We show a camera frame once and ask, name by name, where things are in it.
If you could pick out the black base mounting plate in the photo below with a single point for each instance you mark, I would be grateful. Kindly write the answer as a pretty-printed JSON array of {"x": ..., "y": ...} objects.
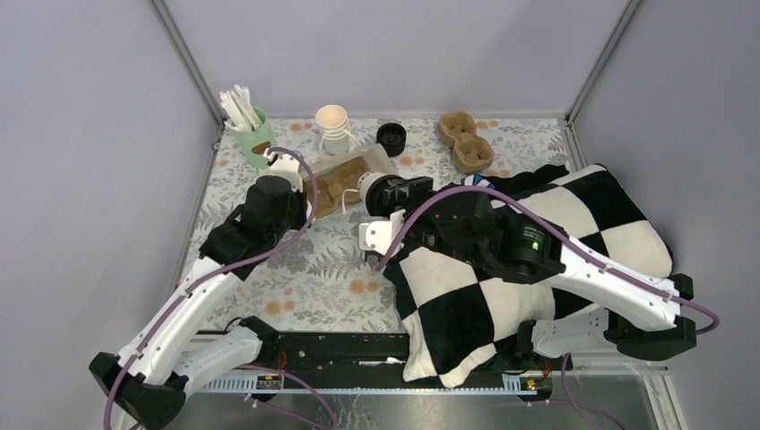
[{"x": 376, "y": 361}]

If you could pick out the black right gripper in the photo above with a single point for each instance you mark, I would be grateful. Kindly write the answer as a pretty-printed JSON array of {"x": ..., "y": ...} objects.
[{"x": 417, "y": 187}]

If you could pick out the stack of paper cups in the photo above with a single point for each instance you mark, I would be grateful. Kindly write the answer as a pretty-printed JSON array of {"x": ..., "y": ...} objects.
[{"x": 333, "y": 125}]

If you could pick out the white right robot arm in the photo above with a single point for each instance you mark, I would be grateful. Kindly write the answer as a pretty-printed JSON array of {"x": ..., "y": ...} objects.
[{"x": 473, "y": 266}]

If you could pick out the single white paper cup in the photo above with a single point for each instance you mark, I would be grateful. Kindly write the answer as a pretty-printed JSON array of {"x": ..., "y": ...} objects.
[{"x": 367, "y": 181}]

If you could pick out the black white checkered pillow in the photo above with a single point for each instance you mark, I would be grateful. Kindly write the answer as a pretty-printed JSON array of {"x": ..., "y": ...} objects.
[{"x": 457, "y": 317}]

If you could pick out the blue white patterned object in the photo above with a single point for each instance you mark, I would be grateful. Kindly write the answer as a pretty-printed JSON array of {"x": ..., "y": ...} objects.
[{"x": 476, "y": 180}]

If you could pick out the floral patterned table mat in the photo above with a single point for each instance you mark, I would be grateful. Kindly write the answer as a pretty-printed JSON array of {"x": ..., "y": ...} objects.
[{"x": 321, "y": 283}]

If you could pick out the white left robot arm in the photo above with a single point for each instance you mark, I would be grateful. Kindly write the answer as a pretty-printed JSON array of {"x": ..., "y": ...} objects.
[{"x": 152, "y": 377}]

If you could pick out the green cup with straws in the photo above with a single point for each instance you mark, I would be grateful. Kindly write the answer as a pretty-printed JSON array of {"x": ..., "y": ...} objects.
[{"x": 249, "y": 126}]

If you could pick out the light blue paper bag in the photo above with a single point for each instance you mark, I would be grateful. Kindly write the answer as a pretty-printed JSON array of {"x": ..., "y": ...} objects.
[{"x": 374, "y": 155}]

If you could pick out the single cardboard cup carrier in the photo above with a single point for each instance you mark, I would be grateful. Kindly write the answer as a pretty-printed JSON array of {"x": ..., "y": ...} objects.
[{"x": 339, "y": 187}]

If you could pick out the black plastic cup lid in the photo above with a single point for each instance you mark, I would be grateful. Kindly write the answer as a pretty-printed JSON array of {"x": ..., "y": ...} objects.
[{"x": 381, "y": 200}]

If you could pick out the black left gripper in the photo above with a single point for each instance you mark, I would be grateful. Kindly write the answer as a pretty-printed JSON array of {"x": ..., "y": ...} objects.
[{"x": 301, "y": 200}]

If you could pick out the stack of cardboard cup carriers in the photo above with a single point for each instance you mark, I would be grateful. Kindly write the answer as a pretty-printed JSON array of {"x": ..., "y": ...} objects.
[{"x": 470, "y": 152}]

